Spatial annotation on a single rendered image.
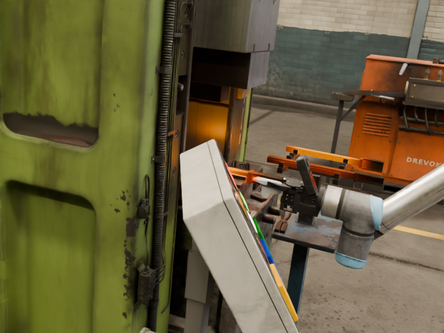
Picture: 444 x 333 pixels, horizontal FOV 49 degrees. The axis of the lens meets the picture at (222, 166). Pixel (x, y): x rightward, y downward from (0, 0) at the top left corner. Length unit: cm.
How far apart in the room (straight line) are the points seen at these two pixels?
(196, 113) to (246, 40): 56
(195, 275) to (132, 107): 39
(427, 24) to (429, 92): 426
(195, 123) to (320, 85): 729
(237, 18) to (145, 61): 30
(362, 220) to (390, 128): 348
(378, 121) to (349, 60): 413
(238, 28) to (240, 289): 70
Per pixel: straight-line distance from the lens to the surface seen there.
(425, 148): 488
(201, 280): 92
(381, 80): 480
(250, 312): 78
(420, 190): 150
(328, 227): 202
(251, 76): 131
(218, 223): 70
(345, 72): 888
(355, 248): 143
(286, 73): 904
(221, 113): 169
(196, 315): 96
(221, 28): 125
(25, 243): 143
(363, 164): 205
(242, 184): 142
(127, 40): 106
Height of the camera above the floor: 144
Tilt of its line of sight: 17 degrees down
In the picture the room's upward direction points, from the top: 6 degrees clockwise
